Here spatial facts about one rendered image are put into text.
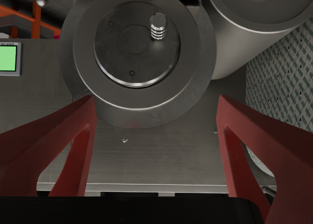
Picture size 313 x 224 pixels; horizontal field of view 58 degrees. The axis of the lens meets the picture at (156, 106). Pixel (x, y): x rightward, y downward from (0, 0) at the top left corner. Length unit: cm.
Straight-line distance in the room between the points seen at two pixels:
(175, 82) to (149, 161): 35
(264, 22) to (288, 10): 3
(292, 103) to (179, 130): 28
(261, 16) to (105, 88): 16
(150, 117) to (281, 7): 16
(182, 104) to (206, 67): 4
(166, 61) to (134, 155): 37
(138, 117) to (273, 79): 22
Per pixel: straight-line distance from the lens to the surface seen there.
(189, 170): 59
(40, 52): 65
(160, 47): 25
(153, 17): 23
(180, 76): 25
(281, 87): 39
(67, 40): 28
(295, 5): 31
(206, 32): 28
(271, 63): 43
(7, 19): 332
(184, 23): 27
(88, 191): 62
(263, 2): 30
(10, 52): 67
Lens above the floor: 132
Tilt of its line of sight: 4 degrees down
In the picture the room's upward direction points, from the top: 179 degrees counter-clockwise
